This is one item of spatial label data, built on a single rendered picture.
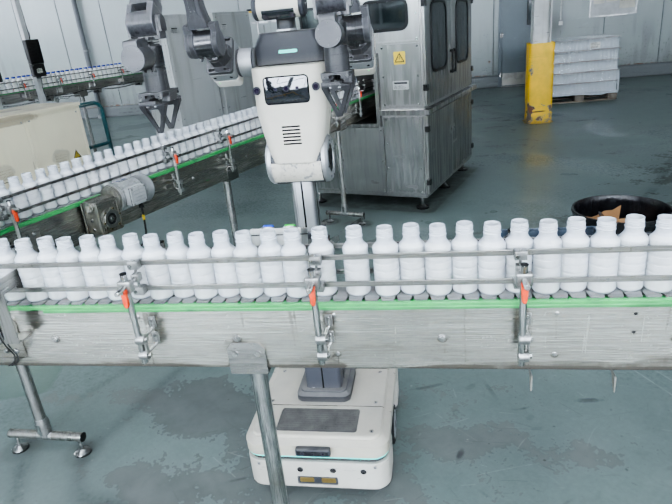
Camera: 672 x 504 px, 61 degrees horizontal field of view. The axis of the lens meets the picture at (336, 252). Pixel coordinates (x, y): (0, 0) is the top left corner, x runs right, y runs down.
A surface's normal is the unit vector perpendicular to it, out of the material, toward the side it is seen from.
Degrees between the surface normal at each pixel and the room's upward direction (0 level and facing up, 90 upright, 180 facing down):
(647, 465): 0
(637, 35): 90
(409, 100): 90
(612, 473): 0
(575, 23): 90
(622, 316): 90
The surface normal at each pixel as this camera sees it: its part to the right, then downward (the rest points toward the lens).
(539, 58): -0.15, 0.38
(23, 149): 0.89, 0.09
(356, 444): -0.16, -0.59
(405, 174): -0.44, 0.37
